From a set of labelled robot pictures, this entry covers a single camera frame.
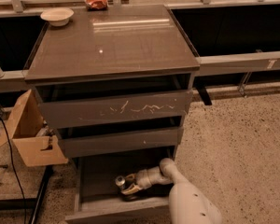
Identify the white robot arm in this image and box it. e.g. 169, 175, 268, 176
115, 158, 222, 224

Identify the black cable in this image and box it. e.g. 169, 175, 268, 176
0, 114, 28, 224

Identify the grey top drawer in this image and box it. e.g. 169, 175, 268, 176
39, 91, 192, 129

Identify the white bowl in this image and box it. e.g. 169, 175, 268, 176
40, 7, 74, 27

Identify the blue silver redbull can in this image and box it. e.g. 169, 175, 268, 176
115, 175, 126, 189

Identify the crumpled red chip bag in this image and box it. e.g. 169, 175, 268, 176
85, 0, 108, 10

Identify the grey open bottom drawer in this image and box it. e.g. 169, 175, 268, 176
65, 147, 173, 224

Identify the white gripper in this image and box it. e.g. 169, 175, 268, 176
121, 167, 162, 196

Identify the open cardboard box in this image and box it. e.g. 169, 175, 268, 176
0, 90, 68, 167

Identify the grey middle drawer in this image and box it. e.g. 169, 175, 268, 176
59, 127, 184, 158

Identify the grey drawer cabinet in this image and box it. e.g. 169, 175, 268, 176
23, 4, 201, 161

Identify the grey metal railing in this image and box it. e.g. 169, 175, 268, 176
0, 0, 280, 83

